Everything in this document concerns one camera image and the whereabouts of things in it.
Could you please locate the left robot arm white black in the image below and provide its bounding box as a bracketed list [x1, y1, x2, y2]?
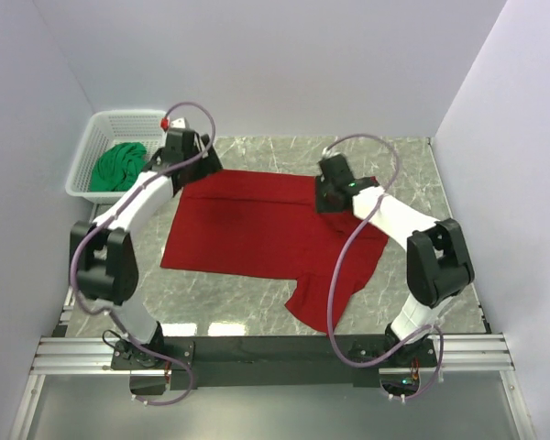
[70, 127, 222, 369]

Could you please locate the green t-shirt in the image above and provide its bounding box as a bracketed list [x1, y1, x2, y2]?
[89, 142, 147, 193]

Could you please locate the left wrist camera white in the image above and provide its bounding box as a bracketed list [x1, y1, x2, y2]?
[159, 116, 189, 132]

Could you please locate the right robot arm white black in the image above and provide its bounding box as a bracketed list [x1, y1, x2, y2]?
[315, 154, 475, 366]

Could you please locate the white plastic laundry basket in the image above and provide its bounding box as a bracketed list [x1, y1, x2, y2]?
[65, 109, 165, 204]

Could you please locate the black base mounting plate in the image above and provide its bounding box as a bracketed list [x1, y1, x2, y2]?
[111, 335, 437, 394]

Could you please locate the red t-shirt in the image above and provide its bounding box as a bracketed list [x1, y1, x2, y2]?
[159, 168, 390, 336]

